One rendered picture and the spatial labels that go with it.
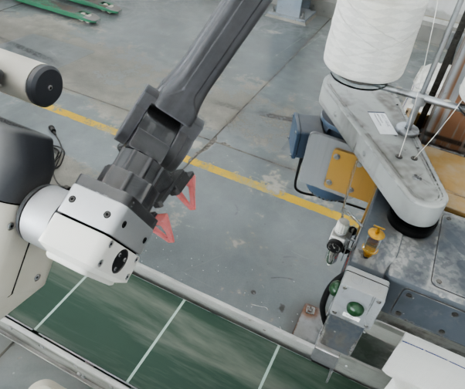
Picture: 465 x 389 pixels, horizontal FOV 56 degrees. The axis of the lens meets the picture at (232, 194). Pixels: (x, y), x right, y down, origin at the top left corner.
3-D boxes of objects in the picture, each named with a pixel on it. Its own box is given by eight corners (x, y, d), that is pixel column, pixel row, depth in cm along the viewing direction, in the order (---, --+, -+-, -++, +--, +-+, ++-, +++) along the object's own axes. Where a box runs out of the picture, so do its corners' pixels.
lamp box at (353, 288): (328, 312, 79) (341, 282, 73) (335, 295, 82) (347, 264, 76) (369, 330, 77) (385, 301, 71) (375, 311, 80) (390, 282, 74)
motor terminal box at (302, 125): (287, 166, 118) (295, 131, 111) (285, 145, 126) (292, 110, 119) (317, 169, 119) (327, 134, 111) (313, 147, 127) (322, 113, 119)
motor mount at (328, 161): (296, 183, 120) (307, 133, 109) (303, 170, 124) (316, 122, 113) (399, 221, 112) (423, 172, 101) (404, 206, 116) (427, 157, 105)
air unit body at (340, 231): (318, 268, 109) (333, 225, 99) (324, 256, 112) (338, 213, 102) (335, 276, 108) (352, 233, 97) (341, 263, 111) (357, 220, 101)
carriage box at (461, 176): (344, 260, 117) (380, 169, 96) (371, 190, 140) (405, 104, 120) (438, 299, 110) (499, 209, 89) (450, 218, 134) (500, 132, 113)
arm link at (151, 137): (122, 153, 61) (155, 174, 62) (157, 95, 63) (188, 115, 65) (111, 164, 69) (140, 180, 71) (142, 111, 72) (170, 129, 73)
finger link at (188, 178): (210, 201, 90) (191, 164, 86) (196, 224, 85) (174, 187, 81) (184, 204, 94) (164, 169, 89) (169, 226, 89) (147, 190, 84)
